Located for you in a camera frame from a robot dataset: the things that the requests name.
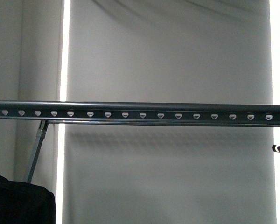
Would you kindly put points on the black printed t-shirt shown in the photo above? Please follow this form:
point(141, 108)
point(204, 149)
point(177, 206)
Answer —
point(25, 203)

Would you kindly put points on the grey metal clothes rack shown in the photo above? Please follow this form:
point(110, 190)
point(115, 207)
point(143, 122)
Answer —
point(135, 114)

